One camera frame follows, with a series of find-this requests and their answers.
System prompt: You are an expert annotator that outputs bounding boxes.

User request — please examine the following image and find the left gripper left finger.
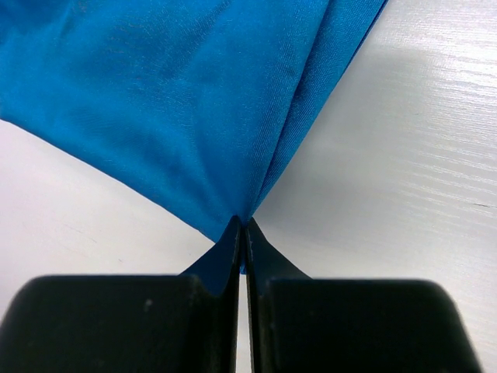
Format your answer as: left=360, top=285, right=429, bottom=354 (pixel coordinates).
left=1, top=218, right=241, bottom=372

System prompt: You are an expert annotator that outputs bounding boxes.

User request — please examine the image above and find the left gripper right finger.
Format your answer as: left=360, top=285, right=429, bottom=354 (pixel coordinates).
left=243, top=221, right=481, bottom=372

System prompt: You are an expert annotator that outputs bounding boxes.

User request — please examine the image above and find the blue cloth napkin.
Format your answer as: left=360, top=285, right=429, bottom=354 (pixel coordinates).
left=0, top=0, right=391, bottom=275

